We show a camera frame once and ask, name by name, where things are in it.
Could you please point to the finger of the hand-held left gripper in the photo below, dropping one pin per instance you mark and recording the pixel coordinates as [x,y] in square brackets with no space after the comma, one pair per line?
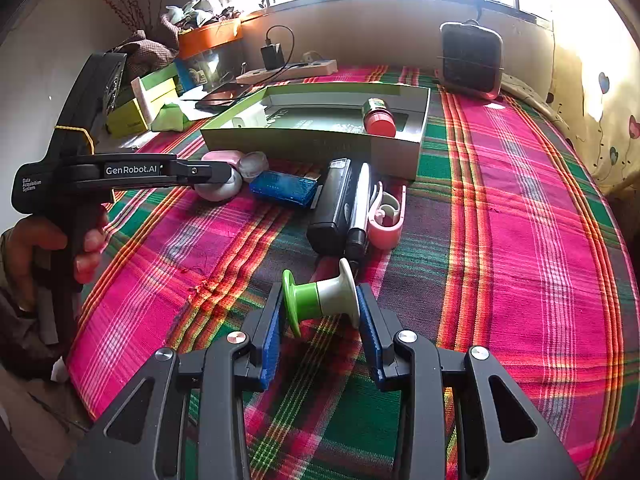
[202,172]

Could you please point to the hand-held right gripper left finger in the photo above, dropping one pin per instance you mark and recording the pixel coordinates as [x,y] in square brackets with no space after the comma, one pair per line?
[270,342]

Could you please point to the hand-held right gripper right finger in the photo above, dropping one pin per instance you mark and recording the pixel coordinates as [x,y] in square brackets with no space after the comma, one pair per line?
[372,342]

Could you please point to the white round dome gadget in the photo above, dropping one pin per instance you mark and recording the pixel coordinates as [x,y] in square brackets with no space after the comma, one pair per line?
[217,192]

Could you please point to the pink and white case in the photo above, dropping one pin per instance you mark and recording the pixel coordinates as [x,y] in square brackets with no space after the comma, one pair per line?
[222,156]

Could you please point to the green and white spool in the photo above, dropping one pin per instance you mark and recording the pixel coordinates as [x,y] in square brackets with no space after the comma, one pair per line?
[320,302]

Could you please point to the blue plastic case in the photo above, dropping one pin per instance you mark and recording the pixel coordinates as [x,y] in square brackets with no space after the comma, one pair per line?
[282,187]

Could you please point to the green cardboard box tray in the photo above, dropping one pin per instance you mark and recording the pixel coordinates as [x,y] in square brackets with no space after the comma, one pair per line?
[310,147]

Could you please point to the pink hook clip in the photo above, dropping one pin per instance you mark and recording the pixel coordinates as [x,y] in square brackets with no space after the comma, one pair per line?
[386,222]

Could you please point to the black rectangular device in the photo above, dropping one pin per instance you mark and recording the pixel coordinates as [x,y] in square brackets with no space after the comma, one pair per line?
[330,205]

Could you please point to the white and black lighter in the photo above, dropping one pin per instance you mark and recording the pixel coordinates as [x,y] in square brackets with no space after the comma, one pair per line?
[360,200]

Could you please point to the person's left forearm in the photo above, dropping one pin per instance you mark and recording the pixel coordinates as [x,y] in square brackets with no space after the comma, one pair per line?
[15,320]

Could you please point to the person's left hand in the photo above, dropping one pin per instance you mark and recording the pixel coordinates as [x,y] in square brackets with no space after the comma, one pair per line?
[92,240]

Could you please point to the white paper sheet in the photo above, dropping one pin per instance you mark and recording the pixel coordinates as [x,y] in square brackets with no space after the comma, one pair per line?
[192,105]

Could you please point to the white charger adapter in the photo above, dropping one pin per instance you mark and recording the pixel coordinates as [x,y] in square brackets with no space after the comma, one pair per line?
[248,117]

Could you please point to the small yellow-green box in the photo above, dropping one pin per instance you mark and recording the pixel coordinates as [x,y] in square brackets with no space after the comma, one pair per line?
[125,117]

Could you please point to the black smartphone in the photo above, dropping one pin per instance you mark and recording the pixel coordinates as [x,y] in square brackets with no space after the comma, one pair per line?
[222,96]

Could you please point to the white tube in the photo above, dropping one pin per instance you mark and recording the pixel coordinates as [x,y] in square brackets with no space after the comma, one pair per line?
[142,102]

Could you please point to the large green cardboard box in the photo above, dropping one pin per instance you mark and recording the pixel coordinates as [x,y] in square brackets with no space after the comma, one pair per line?
[160,85]

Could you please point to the clear plastic container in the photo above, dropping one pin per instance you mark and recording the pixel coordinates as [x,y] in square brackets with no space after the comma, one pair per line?
[220,67]

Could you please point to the brown checked cloth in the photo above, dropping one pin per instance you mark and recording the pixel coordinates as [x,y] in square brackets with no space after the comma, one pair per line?
[150,52]

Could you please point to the orange plastic box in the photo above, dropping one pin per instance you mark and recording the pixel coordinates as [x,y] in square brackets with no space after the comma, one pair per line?
[210,39]

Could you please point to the black charger plug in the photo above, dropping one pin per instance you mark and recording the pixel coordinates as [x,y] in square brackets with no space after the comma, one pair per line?
[272,56]

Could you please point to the white power strip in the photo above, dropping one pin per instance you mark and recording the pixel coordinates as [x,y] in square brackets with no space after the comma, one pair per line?
[300,71]

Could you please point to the pale artificial plants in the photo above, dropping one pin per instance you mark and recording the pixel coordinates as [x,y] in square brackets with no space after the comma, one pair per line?
[197,12]

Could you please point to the plaid blanket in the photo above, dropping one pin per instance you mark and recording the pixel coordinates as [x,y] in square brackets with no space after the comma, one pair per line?
[500,210]

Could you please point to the red capped small bottle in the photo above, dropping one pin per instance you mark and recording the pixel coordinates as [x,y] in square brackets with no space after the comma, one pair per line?
[379,120]

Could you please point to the pink framed dark heater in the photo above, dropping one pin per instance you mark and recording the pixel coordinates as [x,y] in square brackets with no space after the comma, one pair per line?
[470,60]

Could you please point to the black window hook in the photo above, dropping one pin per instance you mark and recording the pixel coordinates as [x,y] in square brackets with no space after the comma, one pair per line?
[482,2]

